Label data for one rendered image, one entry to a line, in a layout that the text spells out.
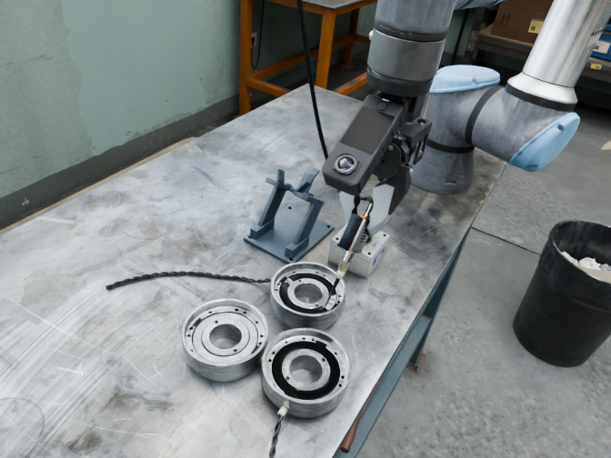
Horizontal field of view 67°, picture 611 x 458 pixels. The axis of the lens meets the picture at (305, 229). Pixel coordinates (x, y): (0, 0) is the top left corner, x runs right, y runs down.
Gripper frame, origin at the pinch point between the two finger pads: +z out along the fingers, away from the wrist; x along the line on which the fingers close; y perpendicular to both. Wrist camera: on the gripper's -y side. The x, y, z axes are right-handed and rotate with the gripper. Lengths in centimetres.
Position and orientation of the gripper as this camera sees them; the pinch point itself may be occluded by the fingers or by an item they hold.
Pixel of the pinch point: (360, 225)
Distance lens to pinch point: 61.9
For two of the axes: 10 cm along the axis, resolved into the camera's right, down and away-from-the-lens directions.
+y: 5.7, -4.6, 6.8
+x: -8.2, -4.1, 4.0
